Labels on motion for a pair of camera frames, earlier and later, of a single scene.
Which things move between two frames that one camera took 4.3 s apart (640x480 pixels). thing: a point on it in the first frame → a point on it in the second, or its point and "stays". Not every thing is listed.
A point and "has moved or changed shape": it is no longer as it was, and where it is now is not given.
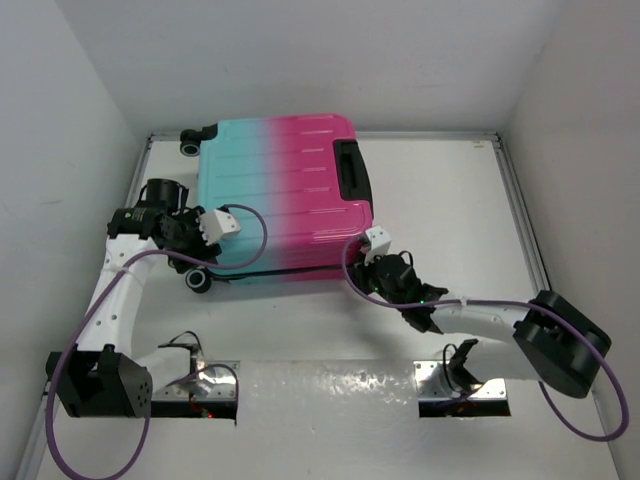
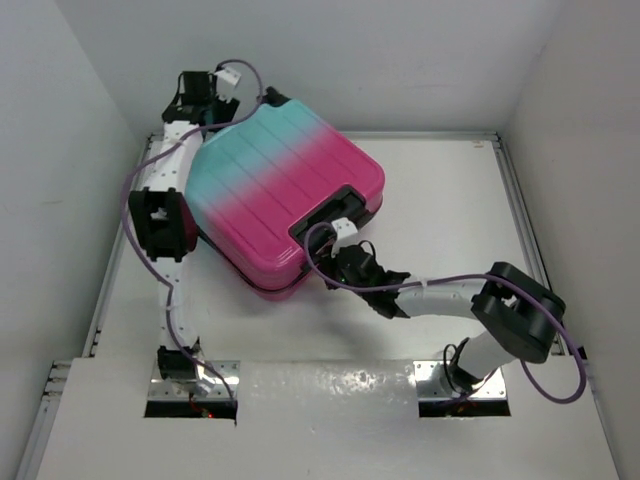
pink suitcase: [306, 175] has moved or changed shape
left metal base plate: [214, 384] stays
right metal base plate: [431, 383] stays
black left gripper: [199, 248] → [229, 109]
